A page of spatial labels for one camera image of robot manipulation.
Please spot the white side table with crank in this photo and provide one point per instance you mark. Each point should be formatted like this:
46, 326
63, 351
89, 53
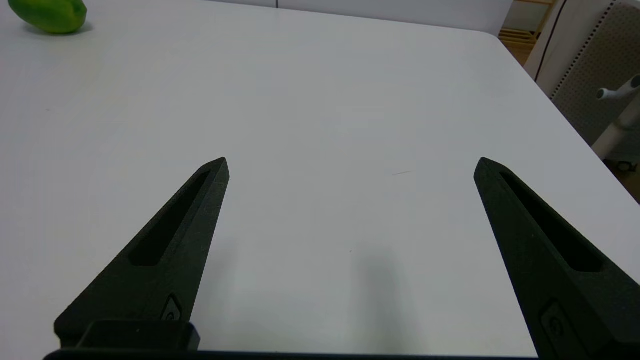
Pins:
614, 137

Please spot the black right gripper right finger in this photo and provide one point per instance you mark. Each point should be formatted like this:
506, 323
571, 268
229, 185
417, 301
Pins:
560, 310

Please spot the wooden slatted shelf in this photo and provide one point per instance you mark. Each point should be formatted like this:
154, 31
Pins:
516, 40

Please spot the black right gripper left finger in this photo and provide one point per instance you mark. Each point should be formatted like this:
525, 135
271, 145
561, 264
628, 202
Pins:
165, 280

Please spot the green mango fruit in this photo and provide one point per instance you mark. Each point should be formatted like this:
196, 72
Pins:
50, 15

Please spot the white perforated partition panel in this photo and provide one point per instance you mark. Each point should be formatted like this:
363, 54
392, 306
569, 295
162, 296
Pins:
590, 65

